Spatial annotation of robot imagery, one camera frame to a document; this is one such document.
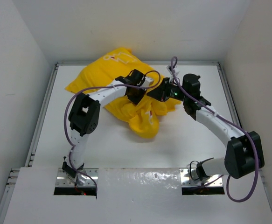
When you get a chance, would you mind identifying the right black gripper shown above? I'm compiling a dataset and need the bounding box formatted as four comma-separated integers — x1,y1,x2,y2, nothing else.
146,77,188,102

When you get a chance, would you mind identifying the yellow pillowcase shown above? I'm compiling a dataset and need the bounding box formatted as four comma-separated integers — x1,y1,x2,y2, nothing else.
64,47,182,140

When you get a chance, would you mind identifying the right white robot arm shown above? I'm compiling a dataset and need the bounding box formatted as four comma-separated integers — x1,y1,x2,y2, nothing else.
147,74,265,181

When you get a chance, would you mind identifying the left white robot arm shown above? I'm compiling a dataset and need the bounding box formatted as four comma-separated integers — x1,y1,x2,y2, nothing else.
63,70,153,185

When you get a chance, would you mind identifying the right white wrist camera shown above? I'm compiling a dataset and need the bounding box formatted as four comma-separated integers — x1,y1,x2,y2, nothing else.
166,65,180,83

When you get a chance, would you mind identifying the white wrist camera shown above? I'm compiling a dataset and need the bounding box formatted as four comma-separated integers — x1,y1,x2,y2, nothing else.
166,65,180,83
139,77,154,88

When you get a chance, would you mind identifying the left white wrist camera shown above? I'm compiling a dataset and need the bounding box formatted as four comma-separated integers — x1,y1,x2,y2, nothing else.
139,77,154,88

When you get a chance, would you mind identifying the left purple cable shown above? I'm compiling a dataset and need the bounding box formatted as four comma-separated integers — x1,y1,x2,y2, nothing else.
63,70,161,194

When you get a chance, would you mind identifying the purple cable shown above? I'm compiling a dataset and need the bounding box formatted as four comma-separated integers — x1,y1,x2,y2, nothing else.
63,70,161,194
169,56,260,203

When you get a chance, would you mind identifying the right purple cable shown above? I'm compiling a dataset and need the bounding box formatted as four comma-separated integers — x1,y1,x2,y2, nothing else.
169,56,260,203

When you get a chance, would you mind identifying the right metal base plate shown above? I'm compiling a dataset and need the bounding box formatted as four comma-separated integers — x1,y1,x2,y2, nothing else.
180,168,225,187

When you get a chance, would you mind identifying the metal base plate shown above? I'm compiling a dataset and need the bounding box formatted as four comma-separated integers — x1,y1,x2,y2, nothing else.
55,168,98,187
180,168,225,187

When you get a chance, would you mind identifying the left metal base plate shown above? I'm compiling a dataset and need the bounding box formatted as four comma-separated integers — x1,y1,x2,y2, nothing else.
55,168,98,187

